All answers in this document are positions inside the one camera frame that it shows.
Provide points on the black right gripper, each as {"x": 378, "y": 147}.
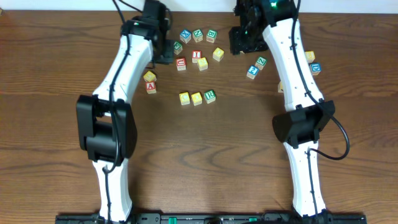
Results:
{"x": 241, "y": 42}

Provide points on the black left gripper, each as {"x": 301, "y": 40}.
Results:
{"x": 168, "y": 52}

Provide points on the yellow O block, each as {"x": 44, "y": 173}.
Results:
{"x": 218, "y": 54}

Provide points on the green R block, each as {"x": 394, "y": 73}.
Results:
{"x": 209, "y": 96}

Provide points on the yellow C block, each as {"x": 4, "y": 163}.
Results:
{"x": 184, "y": 98}

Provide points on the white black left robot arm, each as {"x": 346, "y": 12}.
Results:
{"x": 106, "y": 126}

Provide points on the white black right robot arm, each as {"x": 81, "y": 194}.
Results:
{"x": 274, "y": 26}

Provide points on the green F block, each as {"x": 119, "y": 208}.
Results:
{"x": 178, "y": 47}

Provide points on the red U block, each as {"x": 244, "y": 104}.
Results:
{"x": 181, "y": 64}

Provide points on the blue X block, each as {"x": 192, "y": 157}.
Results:
{"x": 185, "y": 36}

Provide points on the green Z block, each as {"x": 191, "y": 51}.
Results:
{"x": 261, "y": 63}

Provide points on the yellow G block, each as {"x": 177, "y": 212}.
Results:
{"x": 149, "y": 76}

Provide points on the red I block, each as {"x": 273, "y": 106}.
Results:
{"x": 196, "y": 55}

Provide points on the blue 2 block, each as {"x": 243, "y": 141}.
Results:
{"x": 252, "y": 72}

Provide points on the green N block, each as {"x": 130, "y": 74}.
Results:
{"x": 197, "y": 35}

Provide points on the green B block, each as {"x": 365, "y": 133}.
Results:
{"x": 211, "y": 36}

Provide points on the red A block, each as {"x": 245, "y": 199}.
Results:
{"x": 151, "y": 87}

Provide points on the yellow S block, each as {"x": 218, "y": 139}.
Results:
{"x": 202, "y": 64}

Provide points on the yellow W block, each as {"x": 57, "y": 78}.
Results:
{"x": 280, "y": 87}

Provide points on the yellow 8 block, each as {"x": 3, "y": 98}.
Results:
{"x": 310, "y": 56}

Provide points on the blue D block lower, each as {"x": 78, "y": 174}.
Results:
{"x": 315, "y": 68}

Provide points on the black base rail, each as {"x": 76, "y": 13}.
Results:
{"x": 272, "y": 218}

